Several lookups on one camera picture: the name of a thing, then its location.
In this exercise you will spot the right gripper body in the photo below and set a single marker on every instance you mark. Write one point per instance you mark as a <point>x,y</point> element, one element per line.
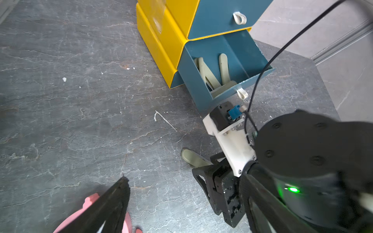
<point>221,188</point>

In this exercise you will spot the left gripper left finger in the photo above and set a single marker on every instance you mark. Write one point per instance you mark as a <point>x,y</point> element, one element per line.
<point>106,214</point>

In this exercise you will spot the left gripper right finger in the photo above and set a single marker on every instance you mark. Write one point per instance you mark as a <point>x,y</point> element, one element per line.
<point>276,213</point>

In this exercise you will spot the olive knife long diagonal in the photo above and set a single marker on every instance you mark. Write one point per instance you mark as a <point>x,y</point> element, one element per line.
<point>216,83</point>

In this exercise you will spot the teal drawer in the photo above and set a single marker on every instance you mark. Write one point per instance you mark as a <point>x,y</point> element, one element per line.
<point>216,17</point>
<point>215,68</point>

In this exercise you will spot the teal top drawer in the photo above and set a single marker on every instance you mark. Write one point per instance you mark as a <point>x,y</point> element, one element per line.
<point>216,17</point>

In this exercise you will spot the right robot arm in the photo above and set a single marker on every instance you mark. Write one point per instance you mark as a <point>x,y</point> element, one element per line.
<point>301,173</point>

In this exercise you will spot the yellow drawer cabinet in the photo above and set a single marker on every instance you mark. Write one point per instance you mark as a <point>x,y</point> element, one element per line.
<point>164,27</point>

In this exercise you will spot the pink alarm clock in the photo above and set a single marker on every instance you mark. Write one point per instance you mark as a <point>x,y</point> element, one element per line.
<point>127,228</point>

